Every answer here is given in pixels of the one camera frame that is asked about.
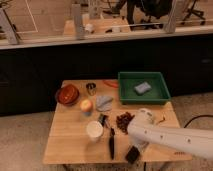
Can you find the black eraser block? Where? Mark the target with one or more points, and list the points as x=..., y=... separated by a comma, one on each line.
x=132, y=155

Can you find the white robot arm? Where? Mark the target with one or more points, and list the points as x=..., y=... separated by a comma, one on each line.
x=194, y=141

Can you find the orange carrot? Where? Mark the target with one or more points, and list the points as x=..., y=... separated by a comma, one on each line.
x=111, y=84

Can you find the small metal cup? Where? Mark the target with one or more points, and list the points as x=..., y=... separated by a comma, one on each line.
x=91, y=88

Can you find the grey folded cloth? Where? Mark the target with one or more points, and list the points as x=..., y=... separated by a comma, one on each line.
x=104, y=103

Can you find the red apple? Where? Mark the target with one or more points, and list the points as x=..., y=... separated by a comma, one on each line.
x=86, y=105

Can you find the black binder clip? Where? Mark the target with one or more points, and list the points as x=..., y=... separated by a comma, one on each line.
x=102, y=118

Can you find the grey sponge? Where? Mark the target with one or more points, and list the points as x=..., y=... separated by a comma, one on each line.
x=142, y=88

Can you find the bunch of dark grapes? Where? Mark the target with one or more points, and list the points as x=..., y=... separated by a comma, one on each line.
x=123, y=120

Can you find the brown wooden bowl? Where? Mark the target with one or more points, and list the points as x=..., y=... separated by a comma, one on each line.
x=67, y=95

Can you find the white paper cup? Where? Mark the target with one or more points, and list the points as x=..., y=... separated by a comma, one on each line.
x=94, y=130

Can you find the green plastic tray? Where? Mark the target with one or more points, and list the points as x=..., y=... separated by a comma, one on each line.
x=158, y=94

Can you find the light wooden background table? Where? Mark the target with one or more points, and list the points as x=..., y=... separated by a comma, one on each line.
x=100, y=25

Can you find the yellow banana piece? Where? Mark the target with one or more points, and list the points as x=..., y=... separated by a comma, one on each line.
x=162, y=120

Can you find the black office chair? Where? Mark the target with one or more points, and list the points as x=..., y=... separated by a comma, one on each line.
x=151, y=8

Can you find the black handled knife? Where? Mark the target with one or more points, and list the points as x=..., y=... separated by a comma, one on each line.
x=111, y=143

